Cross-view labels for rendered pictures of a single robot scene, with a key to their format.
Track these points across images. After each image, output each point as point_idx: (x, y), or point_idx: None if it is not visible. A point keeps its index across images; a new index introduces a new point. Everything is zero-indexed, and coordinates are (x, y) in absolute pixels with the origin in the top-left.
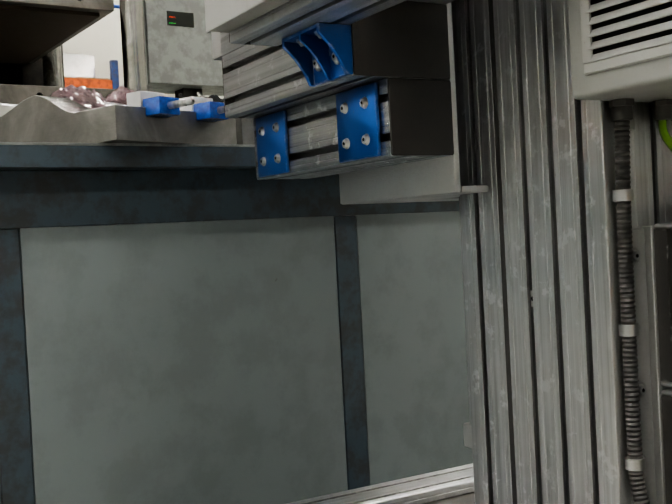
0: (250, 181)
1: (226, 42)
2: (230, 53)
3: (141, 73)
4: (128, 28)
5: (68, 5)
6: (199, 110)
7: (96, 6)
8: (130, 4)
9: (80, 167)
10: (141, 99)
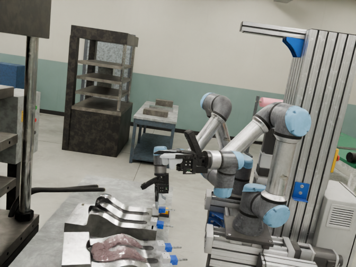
0: None
1: (215, 251)
2: (217, 255)
3: (32, 172)
4: (29, 154)
5: (6, 148)
6: (167, 249)
7: (13, 143)
8: (31, 143)
9: None
10: (170, 260)
